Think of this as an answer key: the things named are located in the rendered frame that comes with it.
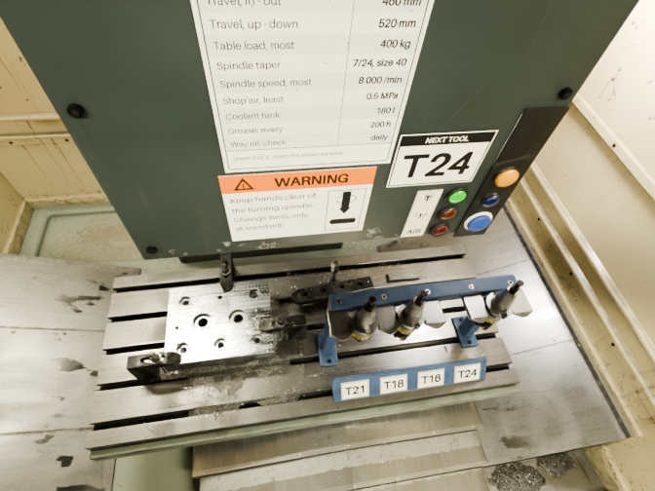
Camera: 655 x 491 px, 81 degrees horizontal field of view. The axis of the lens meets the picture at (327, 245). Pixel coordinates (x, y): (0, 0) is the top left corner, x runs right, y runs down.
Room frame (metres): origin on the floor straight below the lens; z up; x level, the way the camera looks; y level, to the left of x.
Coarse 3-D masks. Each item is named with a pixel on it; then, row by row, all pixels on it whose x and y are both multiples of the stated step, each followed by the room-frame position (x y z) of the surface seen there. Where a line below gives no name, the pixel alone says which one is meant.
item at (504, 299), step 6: (498, 294) 0.46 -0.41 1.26; (504, 294) 0.45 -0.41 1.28; (510, 294) 0.44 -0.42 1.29; (516, 294) 0.44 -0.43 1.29; (492, 300) 0.45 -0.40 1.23; (498, 300) 0.45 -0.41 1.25; (504, 300) 0.44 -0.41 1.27; (510, 300) 0.44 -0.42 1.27; (492, 306) 0.44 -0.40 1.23; (498, 306) 0.44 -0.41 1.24; (504, 306) 0.43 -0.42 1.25; (510, 306) 0.44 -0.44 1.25; (504, 312) 0.43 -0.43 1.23
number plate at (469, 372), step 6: (456, 366) 0.39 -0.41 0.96; (462, 366) 0.39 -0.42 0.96; (468, 366) 0.39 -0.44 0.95; (474, 366) 0.39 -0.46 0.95; (480, 366) 0.40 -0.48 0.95; (456, 372) 0.37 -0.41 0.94; (462, 372) 0.38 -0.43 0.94; (468, 372) 0.38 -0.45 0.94; (474, 372) 0.38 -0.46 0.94; (456, 378) 0.36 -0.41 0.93; (462, 378) 0.36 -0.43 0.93; (468, 378) 0.37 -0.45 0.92; (474, 378) 0.37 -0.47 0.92
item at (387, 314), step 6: (378, 306) 0.41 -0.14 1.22; (384, 306) 0.41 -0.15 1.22; (390, 306) 0.42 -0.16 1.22; (378, 312) 0.40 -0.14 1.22; (384, 312) 0.40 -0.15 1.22; (390, 312) 0.40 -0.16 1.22; (396, 312) 0.40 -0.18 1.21; (378, 318) 0.38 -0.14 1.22; (384, 318) 0.38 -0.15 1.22; (390, 318) 0.39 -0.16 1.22; (396, 318) 0.39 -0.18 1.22; (378, 324) 0.37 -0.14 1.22; (384, 324) 0.37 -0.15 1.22; (390, 324) 0.37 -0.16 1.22; (396, 324) 0.37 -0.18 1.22; (378, 330) 0.35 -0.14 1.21; (384, 330) 0.35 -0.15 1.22; (390, 330) 0.36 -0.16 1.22; (396, 330) 0.36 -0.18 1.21
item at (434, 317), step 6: (426, 300) 0.44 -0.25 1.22; (432, 300) 0.44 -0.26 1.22; (438, 300) 0.45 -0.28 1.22; (426, 306) 0.43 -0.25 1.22; (432, 306) 0.43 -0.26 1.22; (438, 306) 0.43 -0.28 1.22; (426, 312) 0.41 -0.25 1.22; (432, 312) 0.41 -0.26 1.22; (438, 312) 0.42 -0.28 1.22; (426, 318) 0.40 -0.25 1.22; (432, 318) 0.40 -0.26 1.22; (438, 318) 0.40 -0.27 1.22; (444, 318) 0.40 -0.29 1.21; (426, 324) 0.38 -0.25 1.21; (432, 324) 0.38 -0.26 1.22; (438, 324) 0.38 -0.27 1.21
